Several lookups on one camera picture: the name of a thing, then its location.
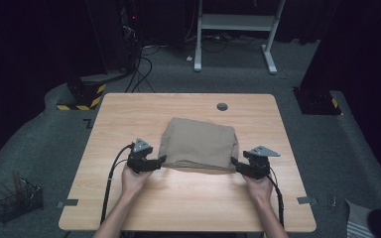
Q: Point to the black stand base yellow mark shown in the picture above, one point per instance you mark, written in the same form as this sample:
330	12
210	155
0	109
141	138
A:
316	102

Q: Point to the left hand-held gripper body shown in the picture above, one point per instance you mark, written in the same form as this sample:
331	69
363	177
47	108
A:
139	158

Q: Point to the person's right hand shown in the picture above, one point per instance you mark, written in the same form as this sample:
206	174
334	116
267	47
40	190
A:
259	190

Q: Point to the khaki shorts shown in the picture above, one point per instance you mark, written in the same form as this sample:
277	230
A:
198	145

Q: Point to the grey tape strip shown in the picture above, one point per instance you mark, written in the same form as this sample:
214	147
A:
67	202
307	200

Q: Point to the grey striped cloth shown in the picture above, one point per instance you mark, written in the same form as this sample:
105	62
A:
357	219

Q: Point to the small white plug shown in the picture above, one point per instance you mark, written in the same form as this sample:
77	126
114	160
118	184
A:
189	58

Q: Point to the white metal stand frame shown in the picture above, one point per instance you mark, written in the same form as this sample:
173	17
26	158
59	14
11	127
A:
236	22

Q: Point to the black yellow striped stand base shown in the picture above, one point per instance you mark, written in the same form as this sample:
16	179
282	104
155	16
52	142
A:
86	94

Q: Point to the small metal floor fitting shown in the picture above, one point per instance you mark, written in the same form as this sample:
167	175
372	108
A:
334	200

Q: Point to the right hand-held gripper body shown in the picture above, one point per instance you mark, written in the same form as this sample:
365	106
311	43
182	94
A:
259	162

